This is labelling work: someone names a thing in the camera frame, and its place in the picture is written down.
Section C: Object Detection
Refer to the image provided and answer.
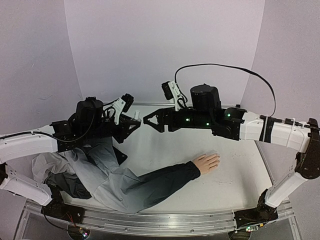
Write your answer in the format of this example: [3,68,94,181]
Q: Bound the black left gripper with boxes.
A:
[83,115,142,144]

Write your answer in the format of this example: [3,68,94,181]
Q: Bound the mannequin hand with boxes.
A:
[192,153,220,175]

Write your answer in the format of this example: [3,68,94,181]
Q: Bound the clear nail polish bottle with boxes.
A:
[133,110,141,122]

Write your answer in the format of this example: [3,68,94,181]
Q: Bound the aluminium right table rail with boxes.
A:
[254,140,275,185]

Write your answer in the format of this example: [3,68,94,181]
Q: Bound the black right camera cable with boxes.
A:
[174,64,277,118]

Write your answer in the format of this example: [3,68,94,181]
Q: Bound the aluminium table rail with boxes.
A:
[131,102,236,109]
[254,140,275,185]

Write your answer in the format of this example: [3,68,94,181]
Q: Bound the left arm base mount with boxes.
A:
[41,188,90,240]

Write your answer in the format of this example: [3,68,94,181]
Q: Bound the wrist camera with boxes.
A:
[161,81,188,111]
[112,93,134,125]

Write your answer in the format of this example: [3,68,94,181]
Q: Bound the aluminium back table rail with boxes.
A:
[131,102,236,109]

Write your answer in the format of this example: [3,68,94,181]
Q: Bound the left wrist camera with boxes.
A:
[112,93,134,125]

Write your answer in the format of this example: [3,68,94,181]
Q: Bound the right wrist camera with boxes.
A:
[161,81,188,111]

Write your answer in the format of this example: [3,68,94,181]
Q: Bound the aluminium front rail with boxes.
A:
[67,199,236,237]

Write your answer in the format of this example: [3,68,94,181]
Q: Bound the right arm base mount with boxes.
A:
[234,189,279,230]

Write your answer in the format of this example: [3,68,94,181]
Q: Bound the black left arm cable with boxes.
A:
[102,106,117,121]

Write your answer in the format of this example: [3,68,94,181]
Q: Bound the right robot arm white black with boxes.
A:
[143,81,320,208]

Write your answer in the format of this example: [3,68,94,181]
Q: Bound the grey black jacket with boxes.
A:
[31,137,201,214]

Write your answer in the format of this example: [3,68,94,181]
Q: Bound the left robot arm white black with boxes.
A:
[0,93,141,219]

